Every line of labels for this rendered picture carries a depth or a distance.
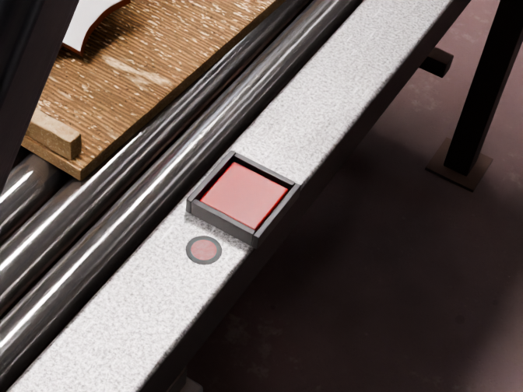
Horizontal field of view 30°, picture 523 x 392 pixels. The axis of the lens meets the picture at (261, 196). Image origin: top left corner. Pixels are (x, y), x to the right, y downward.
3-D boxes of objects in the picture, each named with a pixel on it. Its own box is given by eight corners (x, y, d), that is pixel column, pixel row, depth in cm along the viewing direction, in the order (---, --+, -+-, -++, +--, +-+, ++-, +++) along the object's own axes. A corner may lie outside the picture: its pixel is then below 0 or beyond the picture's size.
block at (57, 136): (83, 152, 88) (82, 131, 86) (70, 164, 87) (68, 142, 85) (33, 124, 90) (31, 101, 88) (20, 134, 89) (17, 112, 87)
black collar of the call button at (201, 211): (299, 197, 90) (301, 184, 89) (257, 250, 86) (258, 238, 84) (229, 161, 92) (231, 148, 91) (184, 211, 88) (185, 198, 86)
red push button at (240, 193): (287, 198, 90) (289, 188, 89) (254, 239, 86) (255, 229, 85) (232, 169, 91) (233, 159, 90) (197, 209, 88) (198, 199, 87)
